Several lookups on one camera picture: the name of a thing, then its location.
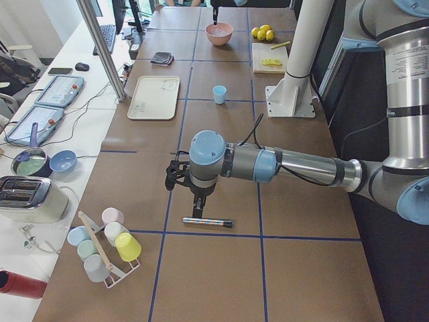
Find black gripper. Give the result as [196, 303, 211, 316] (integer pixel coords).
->
[190, 177, 217, 218]
[210, 0, 222, 25]

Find pile of ice cubes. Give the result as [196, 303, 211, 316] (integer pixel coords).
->
[210, 27, 230, 38]

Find light blue cup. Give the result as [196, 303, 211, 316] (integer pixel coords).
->
[212, 85, 227, 105]

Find yellow cup on rack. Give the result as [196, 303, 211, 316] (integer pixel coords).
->
[115, 232, 142, 262]

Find pink cup on rack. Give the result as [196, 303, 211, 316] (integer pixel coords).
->
[101, 207, 125, 225]

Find white cup on rack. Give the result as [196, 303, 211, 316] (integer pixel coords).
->
[104, 221, 129, 248]

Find white cup rack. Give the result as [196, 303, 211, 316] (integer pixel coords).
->
[78, 211, 141, 289]

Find green cup on rack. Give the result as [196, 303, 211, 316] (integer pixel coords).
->
[77, 239, 99, 262]

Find grey cup on rack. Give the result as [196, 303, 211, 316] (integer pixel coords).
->
[84, 254, 110, 282]

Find blue cup on rack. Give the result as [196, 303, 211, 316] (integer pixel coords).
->
[67, 225, 91, 247]

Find pink bowl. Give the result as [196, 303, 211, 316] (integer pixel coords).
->
[205, 22, 234, 46]

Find striped metal muddler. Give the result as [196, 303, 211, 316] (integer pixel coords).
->
[182, 217, 233, 228]

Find yellow lemon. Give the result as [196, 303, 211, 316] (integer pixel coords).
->
[257, 30, 266, 41]
[265, 30, 275, 42]
[251, 27, 259, 38]
[259, 24, 271, 32]

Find lemon slices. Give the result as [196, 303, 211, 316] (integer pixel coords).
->
[261, 58, 283, 66]

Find grey folded cloth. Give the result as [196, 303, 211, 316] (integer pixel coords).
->
[150, 52, 174, 66]

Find wooden cutting board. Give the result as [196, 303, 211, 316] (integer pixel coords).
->
[252, 43, 288, 74]

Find yellow-green plastic knife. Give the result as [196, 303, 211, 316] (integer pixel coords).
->
[270, 41, 291, 50]

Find cream bear tray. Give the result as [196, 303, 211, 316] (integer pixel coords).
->
[127, 76, 180, 120]

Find black keyboard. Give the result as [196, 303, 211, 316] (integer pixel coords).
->
[99, 24, 116, 54]

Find white pillar with base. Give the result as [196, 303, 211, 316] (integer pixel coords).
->
[265, 0, 334, 117]

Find blue bowl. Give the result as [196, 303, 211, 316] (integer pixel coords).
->
[50, 150, 77, 173]

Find black computer mouse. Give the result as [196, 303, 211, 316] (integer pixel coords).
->
[74, 62, 90, 72]

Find dark blue saucepan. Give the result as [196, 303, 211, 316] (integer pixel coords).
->
[11, 122, 52, 178]

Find teach pendant tablet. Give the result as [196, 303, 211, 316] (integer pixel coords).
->
[5, 105, 64, 147]
[35, 74, 84, 109]

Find black smartphone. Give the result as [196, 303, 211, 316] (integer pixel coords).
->
[48, 67, 74, 76]

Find cream toaster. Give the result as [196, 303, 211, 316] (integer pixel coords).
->
[1, 176, 69, 223]

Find red bottle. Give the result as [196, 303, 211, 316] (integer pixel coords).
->
[1, 270, 47, 299]

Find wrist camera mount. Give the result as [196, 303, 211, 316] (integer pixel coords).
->
[165, 150, 190, 191]

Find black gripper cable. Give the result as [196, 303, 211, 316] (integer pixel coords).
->
[234, 113, 336, 187]

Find aluminium frame post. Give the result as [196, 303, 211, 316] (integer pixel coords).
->
[76, 0, 126, 102]

